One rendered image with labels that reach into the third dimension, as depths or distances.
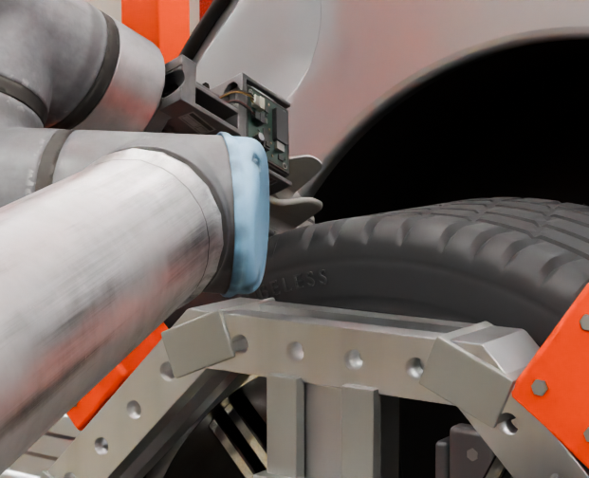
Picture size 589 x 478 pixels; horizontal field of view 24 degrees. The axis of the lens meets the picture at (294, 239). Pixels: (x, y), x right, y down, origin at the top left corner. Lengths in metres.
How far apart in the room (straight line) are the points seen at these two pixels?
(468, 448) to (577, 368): 0.66
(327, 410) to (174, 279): 0.28
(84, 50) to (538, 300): 0.33
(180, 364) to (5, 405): 0.51
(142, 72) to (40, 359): 0.45
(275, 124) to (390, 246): 0.12
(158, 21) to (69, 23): 3.58
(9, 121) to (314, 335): 0.24
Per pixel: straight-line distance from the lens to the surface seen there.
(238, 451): 1.08
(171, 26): 4.49
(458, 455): 1.46
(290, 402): 0.90
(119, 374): 1.00
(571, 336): 0.80
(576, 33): 1.28
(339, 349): 0.88
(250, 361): 0.92
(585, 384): 0.80
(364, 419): 0.87
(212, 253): 0.72
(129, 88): 0.89
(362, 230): 0.96
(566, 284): 0.89
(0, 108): 0.82
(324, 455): 0.91
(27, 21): 0.85
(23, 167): 0.78
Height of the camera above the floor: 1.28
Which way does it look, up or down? 7 degrees down
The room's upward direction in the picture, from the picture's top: straight up
